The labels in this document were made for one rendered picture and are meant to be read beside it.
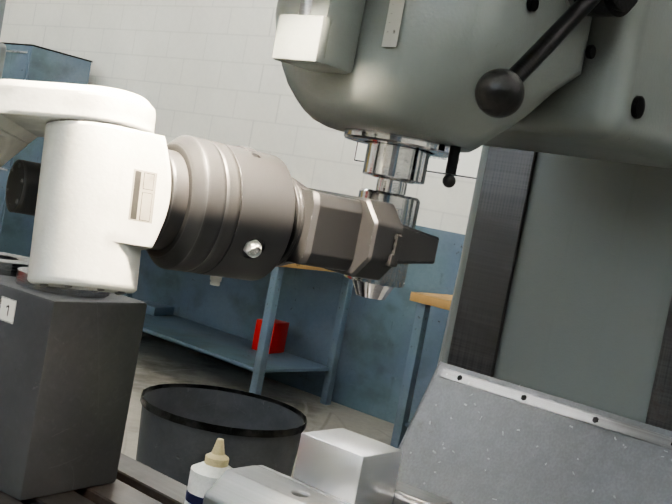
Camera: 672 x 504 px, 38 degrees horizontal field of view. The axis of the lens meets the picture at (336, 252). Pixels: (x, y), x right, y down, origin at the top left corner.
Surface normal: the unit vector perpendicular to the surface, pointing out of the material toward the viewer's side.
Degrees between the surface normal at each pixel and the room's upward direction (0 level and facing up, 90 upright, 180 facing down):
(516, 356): 90
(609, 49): 90
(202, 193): 79
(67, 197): 83
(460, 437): 64
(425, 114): 134
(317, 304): 90
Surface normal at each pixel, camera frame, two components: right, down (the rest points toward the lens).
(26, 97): -0.04, -0.10
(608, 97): -0.22, 0.01
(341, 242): 0.58, 0.15
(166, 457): -0.55, 0.00
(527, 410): -0.48, -0.51
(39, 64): 0.75, 0.18
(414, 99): 0.02, 0.69
